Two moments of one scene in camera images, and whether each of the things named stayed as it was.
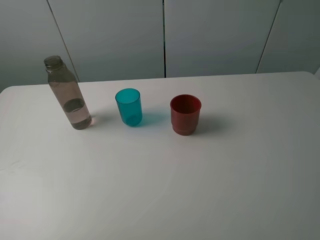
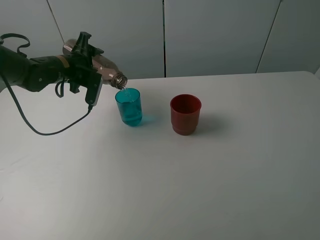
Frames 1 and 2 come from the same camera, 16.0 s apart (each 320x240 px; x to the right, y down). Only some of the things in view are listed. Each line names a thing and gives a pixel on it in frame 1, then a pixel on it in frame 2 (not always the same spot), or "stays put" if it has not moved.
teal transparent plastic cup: (129, 104) stays put
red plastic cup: (185, 110) stays put
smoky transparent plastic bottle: (66, 82) to (108, 71)
